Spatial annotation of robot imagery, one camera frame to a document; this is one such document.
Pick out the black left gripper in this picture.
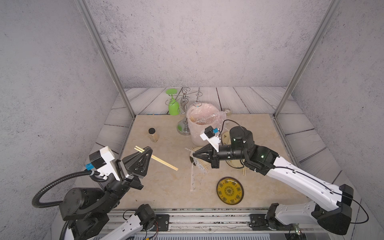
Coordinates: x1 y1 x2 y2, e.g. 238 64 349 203
95 149 148 216

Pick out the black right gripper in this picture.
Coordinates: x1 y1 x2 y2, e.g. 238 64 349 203
193 142 249 169

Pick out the chopsticks pair two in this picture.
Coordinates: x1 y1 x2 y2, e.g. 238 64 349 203
201 162 208 171

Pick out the clear plastic wrapper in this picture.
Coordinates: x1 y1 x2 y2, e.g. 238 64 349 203
186 147 208 193

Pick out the chopsticks pair one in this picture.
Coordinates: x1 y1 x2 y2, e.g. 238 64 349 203
134 146 179 171

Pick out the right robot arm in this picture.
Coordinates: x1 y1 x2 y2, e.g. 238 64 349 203
193 124 355 236

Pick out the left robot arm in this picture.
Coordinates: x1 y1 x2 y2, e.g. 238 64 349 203
32 147 153 240

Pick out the large cream oval plate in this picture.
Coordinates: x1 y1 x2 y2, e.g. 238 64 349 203
226 160 245 170

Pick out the white trash bin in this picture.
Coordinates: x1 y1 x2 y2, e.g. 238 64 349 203
186 103 224 147

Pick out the yellow patterned round plate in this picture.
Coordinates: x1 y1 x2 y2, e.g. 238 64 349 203
216 177 245 206

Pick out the small cream bottle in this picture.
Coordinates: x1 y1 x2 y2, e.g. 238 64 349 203
224 109 232 118

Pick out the green plastic goblet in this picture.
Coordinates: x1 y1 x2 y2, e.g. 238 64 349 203
166 89 180 116

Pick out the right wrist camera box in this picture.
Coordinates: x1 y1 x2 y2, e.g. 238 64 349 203
200 126 221 152

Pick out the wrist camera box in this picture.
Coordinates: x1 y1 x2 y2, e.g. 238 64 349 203
200 126 221 152
85 146 121 181

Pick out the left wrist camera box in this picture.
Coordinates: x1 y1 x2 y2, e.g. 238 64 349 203
85 146 121 181

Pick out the chrome wire cup rack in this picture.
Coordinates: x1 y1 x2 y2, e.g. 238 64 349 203
165 88 203 136

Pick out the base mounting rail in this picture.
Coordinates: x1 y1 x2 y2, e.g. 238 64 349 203
129 208 330 240

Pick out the metal corner post left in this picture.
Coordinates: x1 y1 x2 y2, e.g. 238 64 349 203
75 0 136 119

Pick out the metal corner post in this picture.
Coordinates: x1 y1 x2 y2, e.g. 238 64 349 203
75 0 136 119
273 0 342 119

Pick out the metal corner post right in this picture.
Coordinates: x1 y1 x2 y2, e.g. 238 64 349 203
273 0 342 119

